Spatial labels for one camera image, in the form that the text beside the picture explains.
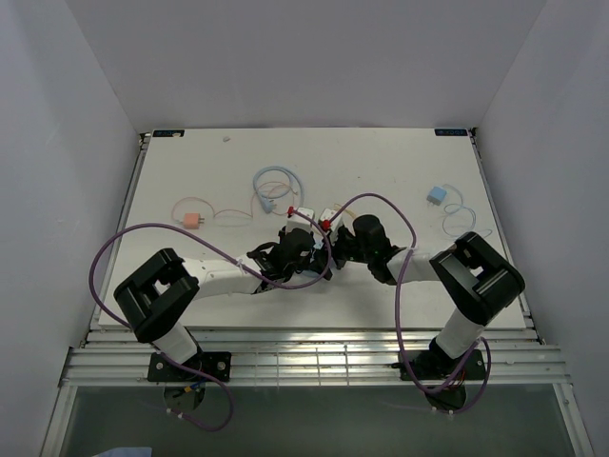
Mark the right blue corner label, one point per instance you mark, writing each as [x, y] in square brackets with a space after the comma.
[451, 132]

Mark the blue three-pin wall plug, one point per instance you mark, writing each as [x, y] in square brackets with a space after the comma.
[267, 205]

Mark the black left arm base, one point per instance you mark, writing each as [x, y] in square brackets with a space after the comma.
[185, 384]

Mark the blue cloth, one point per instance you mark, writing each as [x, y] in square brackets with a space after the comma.
[127, 452]

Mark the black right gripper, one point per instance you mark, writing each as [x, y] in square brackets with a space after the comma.
[342, 233]

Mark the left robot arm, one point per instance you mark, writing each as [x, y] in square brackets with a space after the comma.
[155, 296]

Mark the blue charger plug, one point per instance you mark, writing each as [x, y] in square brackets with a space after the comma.
[436, 195]

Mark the aluminium table edge rail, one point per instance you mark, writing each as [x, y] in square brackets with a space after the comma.
[273, 358]

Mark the left blue corner label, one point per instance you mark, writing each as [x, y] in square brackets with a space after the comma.
[168, 133]

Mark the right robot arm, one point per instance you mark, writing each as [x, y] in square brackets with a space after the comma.
[480, 282]

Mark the blue corner label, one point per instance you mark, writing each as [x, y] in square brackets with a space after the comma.
[168, 133]
[451, 132]

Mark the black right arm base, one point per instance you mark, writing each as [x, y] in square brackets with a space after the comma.
[428, 365]

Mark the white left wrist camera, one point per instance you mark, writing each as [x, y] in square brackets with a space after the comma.
[299, 218]

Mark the round blue power socket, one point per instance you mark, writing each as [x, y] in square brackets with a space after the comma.
[318, 262]

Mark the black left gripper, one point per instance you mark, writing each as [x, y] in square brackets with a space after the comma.
[305, 264]

